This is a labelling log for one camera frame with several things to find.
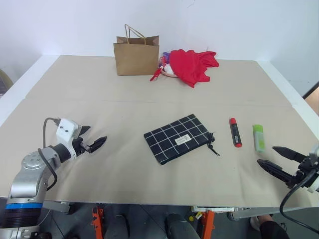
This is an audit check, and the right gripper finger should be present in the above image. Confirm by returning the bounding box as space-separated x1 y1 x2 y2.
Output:
257 159 298 189
272 146 308 164

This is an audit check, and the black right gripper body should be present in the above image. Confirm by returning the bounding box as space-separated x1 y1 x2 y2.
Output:
295 153 319 187

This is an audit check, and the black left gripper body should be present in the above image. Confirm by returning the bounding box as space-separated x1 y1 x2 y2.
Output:
73 136 92 158

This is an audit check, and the green highlighter pen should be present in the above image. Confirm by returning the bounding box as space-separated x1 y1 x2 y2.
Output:
252 123 266 153

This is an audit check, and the black checkered pouch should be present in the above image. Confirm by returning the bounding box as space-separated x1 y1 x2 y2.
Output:
143 114 221 166

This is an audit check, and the beige table mat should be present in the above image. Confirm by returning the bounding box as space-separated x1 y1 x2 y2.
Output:
0 98 319 208

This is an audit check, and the white shoe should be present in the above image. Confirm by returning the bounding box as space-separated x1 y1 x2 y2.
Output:
250 216 262 231

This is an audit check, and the red marker pen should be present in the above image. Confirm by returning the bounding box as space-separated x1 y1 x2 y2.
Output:
229 117 243 148

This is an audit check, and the black trouser leg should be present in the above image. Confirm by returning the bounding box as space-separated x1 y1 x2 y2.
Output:
259 215 291 239

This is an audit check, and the brown wooden panel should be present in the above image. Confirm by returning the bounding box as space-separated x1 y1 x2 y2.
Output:
303 83 319 110

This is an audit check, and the dark rounded shape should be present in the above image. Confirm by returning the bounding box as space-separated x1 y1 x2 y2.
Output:
165 213 199 239
109 214 130 239

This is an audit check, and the brown paper bag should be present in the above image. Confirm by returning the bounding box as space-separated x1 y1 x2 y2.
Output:
113 24 160 76

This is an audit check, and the olive green chair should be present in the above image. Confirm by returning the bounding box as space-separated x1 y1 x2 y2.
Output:
0 69 13 97

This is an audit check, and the pink round basket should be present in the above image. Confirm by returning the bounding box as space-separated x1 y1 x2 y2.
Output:
159 63 179 79

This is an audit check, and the purple white fabric bundle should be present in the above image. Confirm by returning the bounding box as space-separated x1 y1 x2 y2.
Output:
158 51 172 69

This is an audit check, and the red cloth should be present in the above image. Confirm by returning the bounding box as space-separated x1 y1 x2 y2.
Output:
166 49 220 89

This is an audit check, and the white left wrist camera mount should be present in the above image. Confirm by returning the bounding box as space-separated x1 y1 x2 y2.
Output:
55 119 82 159

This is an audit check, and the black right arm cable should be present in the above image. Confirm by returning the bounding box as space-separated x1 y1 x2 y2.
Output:
279 169 319 235

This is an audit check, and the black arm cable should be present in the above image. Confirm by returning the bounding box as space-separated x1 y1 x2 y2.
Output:
37 117 61 192
279 169 319 235

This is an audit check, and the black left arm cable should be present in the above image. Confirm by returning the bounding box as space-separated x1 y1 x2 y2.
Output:
37 117 61 192

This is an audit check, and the grey under-table bracket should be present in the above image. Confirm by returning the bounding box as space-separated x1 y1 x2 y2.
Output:
42 201 75 215

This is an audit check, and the white under-table bracket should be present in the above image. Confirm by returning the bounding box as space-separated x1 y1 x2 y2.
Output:
190 206 235 214

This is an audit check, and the orange stand frame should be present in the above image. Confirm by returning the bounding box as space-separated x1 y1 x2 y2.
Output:
91 207 105 239
201 209 215 239

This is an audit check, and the red ribbon strap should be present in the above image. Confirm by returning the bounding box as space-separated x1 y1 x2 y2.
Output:
149 66 163 82

